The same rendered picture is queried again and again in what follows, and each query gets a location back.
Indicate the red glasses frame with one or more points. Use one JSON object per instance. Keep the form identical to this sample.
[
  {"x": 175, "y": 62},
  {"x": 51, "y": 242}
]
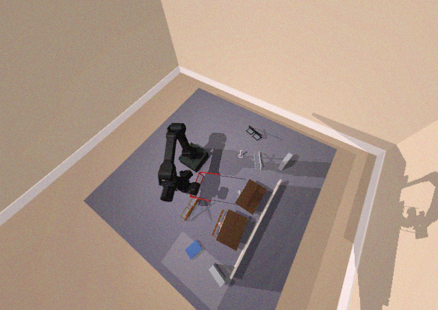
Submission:
[{"x": 199, "y": 180}]

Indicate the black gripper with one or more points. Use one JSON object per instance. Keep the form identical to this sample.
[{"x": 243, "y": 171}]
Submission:
[{"x": 188, "y": 188}]

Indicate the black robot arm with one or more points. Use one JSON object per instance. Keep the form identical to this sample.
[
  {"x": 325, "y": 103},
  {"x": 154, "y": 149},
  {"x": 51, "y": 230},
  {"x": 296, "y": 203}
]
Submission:
[{"x": 167, "y": 170}]

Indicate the black glasses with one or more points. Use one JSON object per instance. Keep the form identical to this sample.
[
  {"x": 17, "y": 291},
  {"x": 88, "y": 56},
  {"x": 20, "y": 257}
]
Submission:
[{"x": 251, "y": 130}]

